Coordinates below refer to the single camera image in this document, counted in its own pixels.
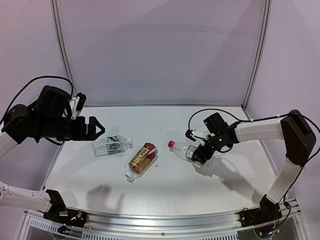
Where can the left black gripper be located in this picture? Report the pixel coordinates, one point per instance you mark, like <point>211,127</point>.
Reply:
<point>85,127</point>

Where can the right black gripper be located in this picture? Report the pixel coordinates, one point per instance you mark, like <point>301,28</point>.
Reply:
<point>200,152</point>

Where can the clear bottle red white label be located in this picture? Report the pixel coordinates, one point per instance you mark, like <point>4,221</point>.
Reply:
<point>185,151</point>

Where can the red bottle cap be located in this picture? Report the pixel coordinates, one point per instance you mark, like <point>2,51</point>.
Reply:
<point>171,144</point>

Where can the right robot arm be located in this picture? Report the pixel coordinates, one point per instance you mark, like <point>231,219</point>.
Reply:
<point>296,133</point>

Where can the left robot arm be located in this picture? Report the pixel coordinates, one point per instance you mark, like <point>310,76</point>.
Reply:
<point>54,115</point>

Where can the clear bottle blue label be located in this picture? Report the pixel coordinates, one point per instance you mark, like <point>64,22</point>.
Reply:
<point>111,145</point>

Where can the gold red tea bottle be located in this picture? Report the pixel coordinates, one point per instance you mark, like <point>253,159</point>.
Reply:
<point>141,162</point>

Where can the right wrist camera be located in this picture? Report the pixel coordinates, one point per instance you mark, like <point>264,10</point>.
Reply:
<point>198,136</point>

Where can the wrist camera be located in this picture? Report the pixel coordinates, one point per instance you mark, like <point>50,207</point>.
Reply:
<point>76,105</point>
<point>198,136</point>

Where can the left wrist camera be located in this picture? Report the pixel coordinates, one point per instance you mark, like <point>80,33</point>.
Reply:
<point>76,105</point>

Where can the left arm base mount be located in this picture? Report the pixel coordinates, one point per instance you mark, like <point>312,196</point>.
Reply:
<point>59,213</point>

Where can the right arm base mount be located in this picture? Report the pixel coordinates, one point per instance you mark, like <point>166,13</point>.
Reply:
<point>266,212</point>

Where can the aluminium front rail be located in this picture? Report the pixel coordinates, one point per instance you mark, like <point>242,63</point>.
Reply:
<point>229,225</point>

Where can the right aluminium corner post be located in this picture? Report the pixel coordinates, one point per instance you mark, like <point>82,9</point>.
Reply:
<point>267,4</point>

